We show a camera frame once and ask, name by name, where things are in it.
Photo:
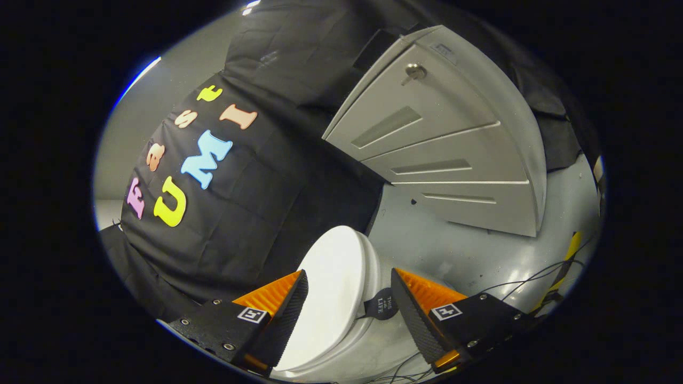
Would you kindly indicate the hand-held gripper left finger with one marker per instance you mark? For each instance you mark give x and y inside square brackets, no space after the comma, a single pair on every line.
[285,314]

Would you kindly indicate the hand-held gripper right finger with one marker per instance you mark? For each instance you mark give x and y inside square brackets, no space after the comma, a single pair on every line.
[411,314]

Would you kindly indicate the black lid pull tab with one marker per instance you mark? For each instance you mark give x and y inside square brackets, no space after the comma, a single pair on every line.
[383,305]

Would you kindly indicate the white toilet lid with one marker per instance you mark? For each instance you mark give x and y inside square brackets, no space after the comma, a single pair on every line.
[331,288]

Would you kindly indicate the white ceramic toilet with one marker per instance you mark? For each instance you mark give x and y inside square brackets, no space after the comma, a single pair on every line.
[363,346]

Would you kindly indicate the black backdrop cloth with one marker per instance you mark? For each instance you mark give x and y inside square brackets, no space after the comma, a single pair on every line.
[256,202]

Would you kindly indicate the white drawer cabinet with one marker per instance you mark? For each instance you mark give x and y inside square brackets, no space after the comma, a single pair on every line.
[453,149]

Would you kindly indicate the metal cabinet lock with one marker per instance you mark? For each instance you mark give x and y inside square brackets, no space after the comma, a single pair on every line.
[414,72]

